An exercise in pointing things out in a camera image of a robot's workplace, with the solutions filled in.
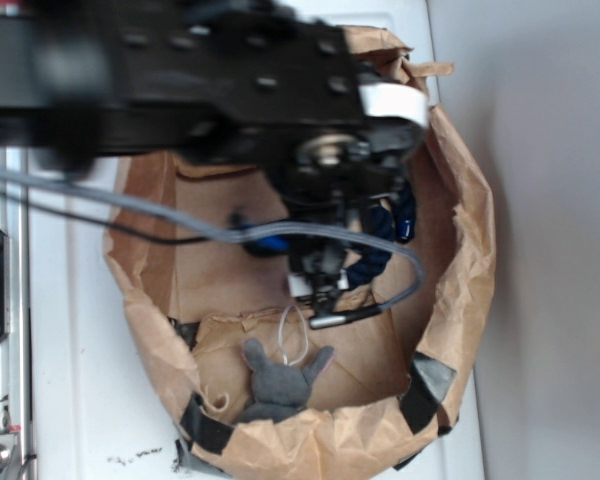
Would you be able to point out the grey plush toy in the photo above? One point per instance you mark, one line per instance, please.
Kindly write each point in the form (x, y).
(280, 391)

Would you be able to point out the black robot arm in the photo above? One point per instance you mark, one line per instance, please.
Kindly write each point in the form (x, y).
(222, 83)

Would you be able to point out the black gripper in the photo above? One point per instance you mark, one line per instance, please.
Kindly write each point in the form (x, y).
(349, 199)

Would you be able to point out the brown paper bag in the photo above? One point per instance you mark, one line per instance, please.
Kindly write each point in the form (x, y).
(397, 380)

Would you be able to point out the aluminium rail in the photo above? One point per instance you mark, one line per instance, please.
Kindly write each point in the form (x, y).
(17, 450)

